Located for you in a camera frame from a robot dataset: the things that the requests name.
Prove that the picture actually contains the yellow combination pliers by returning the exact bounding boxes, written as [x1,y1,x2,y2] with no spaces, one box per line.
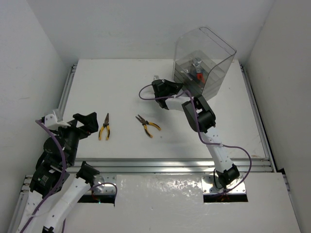
[98,113,110,141]

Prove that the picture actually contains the red handled adjustable wrench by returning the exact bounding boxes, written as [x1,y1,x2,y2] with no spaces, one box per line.
[192,58,205,83]

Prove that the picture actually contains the yellow needle nose pliers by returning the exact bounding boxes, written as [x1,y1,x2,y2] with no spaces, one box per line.
[135,114,162,138]

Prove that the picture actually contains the clear plastic drawer container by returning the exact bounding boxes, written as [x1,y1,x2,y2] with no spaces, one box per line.
[173,27,237,100]

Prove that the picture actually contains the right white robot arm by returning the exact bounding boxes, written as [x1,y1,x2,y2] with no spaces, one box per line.
[151,79,240,189]

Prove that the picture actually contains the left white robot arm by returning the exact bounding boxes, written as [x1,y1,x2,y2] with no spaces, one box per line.
[17,112,100,233]

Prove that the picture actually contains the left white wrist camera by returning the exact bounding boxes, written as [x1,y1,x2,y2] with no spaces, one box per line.
[41,109,70,131]

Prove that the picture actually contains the aluminium table frame rail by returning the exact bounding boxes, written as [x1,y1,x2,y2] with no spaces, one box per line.
[9,60,292,229]

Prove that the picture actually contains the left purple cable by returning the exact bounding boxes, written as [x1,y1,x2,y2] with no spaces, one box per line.
[18,119,118,233]

